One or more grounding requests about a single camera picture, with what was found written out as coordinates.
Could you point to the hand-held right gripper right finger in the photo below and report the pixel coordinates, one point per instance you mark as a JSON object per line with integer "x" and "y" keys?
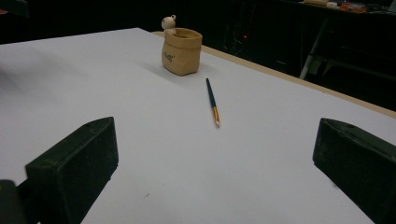
{"x": 358, "y": 161}

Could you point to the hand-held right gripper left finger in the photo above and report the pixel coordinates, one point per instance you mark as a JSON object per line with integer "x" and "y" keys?
{"x": 77, "y": 161}

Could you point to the tan bag-shaped pen holder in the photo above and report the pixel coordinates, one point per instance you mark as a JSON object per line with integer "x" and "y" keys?
{"x": 181, "y": 51}

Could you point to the white metal stand leg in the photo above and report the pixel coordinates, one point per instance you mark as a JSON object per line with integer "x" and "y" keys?
{"x": 313, "y": 49}

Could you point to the orange object on dark shelf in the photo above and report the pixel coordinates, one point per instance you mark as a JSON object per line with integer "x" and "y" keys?
{"x": 353, "y": 7}

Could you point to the cream object on dark shelf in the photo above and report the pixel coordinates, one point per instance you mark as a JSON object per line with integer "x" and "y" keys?
{"x": 319, "y": 2}

